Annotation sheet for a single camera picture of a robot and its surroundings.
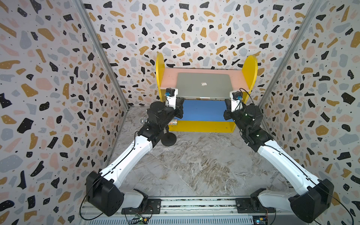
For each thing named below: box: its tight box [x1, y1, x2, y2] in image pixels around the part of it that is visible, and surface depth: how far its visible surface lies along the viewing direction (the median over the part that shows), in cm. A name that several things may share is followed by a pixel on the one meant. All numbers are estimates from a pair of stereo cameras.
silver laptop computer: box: [176, 72, 234, 99], surface depth 78 cm
